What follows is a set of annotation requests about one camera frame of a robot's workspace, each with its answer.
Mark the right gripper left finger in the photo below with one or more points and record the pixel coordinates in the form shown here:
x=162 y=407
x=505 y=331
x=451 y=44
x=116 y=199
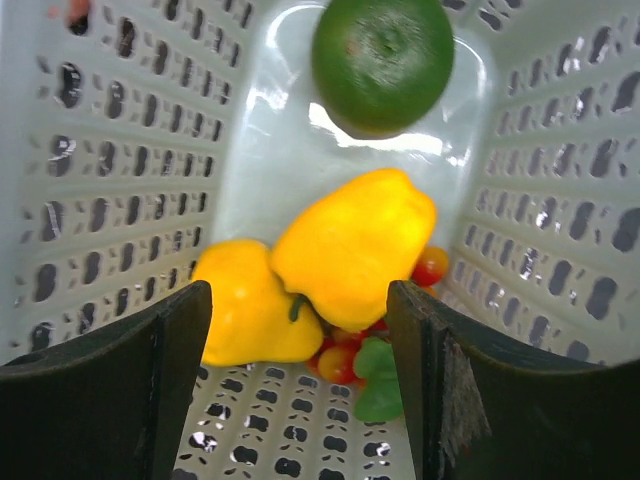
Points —
x=110 y=404

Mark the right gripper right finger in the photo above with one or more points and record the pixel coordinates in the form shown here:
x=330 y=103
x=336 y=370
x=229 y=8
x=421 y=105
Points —
x=479 y=404

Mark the cherry tomato bunch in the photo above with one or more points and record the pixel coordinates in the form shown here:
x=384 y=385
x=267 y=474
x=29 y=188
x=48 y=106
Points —
x=366 y=359

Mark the yellow lemon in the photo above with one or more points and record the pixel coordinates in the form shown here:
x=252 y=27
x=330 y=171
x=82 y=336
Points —
x=253 y=318

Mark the yellow bell pepper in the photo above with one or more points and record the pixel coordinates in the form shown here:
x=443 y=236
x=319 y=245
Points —
x=343 y=251

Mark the dark green round fruit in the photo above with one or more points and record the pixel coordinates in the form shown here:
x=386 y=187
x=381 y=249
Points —
x=380 y=66

